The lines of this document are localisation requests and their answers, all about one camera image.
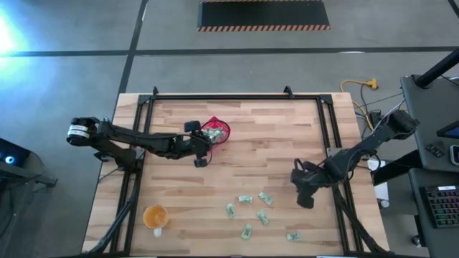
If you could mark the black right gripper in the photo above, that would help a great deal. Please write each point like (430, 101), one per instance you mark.
(308, 175)

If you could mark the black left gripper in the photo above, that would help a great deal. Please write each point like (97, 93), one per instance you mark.
(191, 147)

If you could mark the green stevia sweetener packet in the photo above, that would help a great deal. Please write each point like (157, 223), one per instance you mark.
(293, 236)
(246, 231)
(209, 133)
(265, 198)
(218, 136)
(230, 210)
(262, 217)
(245, 198)

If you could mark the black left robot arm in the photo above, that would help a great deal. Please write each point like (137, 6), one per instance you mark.
(143, 140)

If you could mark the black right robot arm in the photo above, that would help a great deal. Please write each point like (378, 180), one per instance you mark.
(369, 145)

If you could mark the red plastic slotted basket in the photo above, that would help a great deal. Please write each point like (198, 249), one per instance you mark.
(215, 123)

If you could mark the white box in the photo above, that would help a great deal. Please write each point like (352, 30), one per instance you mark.
(382, 191)

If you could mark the small round white cap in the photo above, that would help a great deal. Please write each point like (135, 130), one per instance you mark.
(384, 204)

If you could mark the black slanted desk leg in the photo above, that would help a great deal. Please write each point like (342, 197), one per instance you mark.
(394, 167)

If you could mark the black power brick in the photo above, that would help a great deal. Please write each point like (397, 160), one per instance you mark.
(374, 116)

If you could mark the black caster wheel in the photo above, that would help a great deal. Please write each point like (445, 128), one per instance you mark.
(416, 240)

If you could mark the dark grey desk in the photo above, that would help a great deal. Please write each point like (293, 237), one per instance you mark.
(430, 243)

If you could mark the backlit black keyboard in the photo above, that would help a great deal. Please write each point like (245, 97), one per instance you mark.
(443, 208)

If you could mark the small black keypad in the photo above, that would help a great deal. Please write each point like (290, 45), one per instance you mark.
(435, 150)

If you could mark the black hazard-striped floor mat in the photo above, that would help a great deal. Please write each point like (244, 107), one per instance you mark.
(263, 14)

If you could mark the large grey desk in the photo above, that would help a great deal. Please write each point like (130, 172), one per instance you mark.
(430, 107)

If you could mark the small rounded grey device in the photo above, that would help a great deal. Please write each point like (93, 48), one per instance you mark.
(454, 155)

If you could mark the dark monitor screen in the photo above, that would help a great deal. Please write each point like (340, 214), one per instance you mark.
(450, 132)

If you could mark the dark metal computer stand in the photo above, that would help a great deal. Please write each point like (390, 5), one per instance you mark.
(36, 177)

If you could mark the black computer with light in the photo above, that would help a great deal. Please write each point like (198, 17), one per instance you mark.
(12, 152)

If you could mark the black aluminium table frame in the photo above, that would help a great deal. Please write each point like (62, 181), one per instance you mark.
(233, 97)

